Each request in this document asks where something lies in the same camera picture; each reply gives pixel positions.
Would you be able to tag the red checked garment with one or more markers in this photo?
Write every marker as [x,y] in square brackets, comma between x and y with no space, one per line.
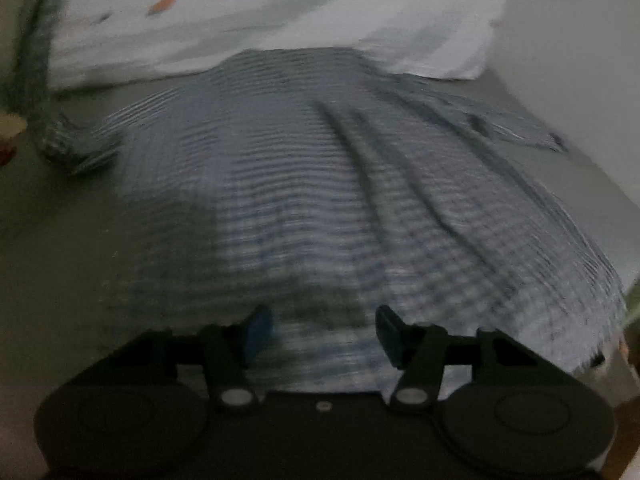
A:
[4,155]

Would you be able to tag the white carrot print sheet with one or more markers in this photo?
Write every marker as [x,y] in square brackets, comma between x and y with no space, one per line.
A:
[250,10]

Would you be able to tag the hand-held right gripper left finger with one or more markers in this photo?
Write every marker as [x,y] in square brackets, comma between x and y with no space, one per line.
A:
[252,335]

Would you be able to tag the blue checked shirt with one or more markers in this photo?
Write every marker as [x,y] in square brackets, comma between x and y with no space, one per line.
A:
[300,185]

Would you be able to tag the cream cloth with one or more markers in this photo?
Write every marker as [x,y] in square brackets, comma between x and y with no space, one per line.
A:
[10,125]

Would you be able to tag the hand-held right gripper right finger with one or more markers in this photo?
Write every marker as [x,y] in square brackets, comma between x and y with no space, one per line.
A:
[392,335]

